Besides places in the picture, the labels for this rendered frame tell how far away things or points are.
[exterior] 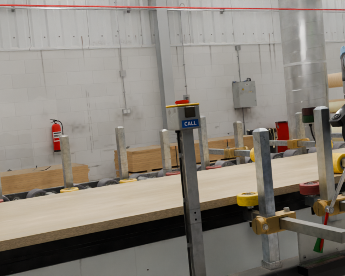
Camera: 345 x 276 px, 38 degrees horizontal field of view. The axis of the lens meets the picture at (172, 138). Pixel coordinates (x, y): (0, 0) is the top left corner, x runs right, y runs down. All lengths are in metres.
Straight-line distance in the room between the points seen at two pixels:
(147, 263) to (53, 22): 7.45
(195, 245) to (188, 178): 0.19
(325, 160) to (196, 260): 0.55
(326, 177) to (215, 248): 0.43
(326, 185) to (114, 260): 0.71
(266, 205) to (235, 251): 0.29
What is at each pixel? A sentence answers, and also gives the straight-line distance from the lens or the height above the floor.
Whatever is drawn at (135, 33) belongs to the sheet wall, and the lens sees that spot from 9.29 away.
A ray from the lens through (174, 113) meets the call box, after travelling 1.37.
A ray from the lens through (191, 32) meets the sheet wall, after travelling 9.84.
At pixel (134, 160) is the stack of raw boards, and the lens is 7.70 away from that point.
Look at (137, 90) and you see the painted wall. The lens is 9.16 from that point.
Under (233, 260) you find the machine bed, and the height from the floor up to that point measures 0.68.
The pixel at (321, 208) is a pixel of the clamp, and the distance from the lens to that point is 1.71.
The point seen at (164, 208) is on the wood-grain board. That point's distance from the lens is 1.62.
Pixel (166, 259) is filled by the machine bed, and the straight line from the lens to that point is 1.65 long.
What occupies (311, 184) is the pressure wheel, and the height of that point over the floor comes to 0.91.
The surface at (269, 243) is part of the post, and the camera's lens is 1.58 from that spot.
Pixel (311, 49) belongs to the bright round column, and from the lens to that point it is 5.83.
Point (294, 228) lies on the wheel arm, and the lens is 1.54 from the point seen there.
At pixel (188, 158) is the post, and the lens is 1.39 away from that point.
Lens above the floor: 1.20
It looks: 3 degrees down
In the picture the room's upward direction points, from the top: 5 degrees counter-clockwise
